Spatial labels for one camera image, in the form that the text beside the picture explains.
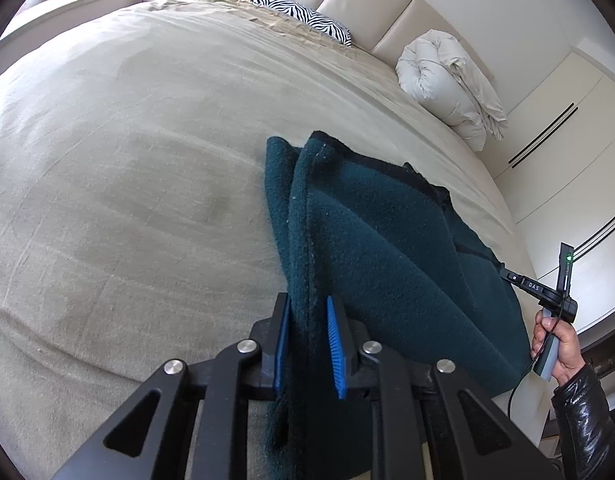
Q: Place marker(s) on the dark teal knit sweater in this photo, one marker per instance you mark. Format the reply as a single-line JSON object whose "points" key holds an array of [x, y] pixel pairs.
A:
{"points": [[392, 247]]}

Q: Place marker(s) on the white rolled duvet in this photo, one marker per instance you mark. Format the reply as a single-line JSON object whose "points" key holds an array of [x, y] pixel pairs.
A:
{"points": [[437, 71]]}

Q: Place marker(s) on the white wardrobe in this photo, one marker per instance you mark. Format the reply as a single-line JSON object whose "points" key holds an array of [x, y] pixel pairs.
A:
{"points": [[556, 170]]}

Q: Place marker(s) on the zebra print pillow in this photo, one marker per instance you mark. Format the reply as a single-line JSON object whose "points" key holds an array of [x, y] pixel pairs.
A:
{"points": [[310, 17]]}

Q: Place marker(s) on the black jacket right forearm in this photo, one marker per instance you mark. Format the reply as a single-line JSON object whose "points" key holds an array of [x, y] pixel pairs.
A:
{"points": [[586, 428]]}

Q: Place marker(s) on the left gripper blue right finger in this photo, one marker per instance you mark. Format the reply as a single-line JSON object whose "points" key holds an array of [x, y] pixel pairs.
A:
{"points": [[350, 371]]}

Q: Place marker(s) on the beige padded headboard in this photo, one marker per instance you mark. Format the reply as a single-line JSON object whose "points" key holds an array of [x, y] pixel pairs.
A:
{"points": [[384, 27]]}

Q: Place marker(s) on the beige bed cover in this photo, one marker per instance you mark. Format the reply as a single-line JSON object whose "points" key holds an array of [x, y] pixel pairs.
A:
{"points": [[133, 222]]}

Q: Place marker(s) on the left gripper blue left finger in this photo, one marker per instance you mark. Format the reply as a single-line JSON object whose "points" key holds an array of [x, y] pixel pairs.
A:
{"points": [[271, 334]]}

